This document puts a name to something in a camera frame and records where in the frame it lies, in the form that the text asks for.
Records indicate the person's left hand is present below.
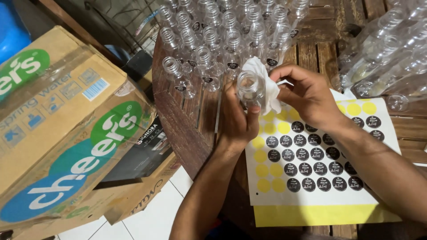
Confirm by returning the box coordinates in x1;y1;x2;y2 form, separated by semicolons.
217;81;261;153

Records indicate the person's right hand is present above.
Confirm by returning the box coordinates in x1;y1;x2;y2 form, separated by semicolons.
269;63;348;131

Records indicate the clear plastic bottle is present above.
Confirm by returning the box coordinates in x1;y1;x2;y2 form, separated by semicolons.
236;70;266;109

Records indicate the white tissue cloth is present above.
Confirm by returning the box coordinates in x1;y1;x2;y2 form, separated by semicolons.
242;56;290;115

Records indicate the white sheet of black stickers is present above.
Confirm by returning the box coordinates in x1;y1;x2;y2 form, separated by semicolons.
245;97;402;206

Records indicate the heap of unlabelled lying bottles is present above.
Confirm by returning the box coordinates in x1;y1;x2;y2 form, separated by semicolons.
337;0;427;112

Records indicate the group of labelled standing bottles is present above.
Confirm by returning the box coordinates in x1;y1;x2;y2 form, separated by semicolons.
157;0;311;100

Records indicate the black appliance box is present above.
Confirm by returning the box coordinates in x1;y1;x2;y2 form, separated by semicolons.
100;115;174;183

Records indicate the small black box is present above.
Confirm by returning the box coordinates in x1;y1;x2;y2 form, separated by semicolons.
122;49;154;82

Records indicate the yellow paper sheet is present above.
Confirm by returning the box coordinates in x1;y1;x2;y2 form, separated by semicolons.
254;203;402;228

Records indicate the plain brown cardboard box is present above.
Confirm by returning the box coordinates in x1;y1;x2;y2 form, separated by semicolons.
13;152;182;240

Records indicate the cardboard box with green-blue print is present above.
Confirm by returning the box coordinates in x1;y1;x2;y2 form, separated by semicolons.
0;26;157;230

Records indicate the blue plastic container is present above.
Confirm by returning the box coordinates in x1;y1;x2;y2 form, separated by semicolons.
0;0;32;64

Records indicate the metal wire rack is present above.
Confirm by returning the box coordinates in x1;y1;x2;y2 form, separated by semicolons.
85;0;167;54

